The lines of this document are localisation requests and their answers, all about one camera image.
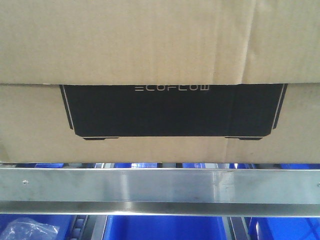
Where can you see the brown EcoFlow cardboard box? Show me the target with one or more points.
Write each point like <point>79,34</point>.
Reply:
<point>160,81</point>

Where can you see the blue plastic bin middle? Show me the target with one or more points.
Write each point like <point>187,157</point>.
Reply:
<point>160,227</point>

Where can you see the blue plastic bin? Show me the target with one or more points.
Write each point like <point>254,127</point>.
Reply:
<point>65,222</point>
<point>283,228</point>
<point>160,227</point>

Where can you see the left roller track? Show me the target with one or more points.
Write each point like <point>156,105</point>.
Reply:
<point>88,227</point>

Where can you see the roller track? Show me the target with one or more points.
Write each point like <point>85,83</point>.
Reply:
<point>236,228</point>
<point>88,227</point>

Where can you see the right roller track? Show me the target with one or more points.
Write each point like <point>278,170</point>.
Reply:
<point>236,228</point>

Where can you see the blue plastic bin left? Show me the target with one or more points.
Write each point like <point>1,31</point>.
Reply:
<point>65,222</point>

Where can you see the blue plastic bin right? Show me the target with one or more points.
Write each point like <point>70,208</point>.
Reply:
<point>283,228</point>

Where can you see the clear plastic bag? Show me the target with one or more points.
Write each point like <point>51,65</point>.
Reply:
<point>25,228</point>

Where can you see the metal shelf front rail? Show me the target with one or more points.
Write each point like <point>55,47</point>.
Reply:
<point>161,191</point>

